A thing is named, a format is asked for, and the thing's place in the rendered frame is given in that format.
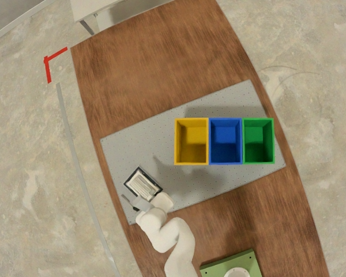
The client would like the blue open-top bin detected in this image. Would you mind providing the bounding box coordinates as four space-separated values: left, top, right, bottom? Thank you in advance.
209 118 242 165

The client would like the green open-top bin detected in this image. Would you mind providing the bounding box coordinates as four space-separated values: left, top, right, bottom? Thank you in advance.
242 118 275 164

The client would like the yellow open-top bin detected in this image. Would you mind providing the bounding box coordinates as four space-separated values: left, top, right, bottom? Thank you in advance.
174 118 208 165

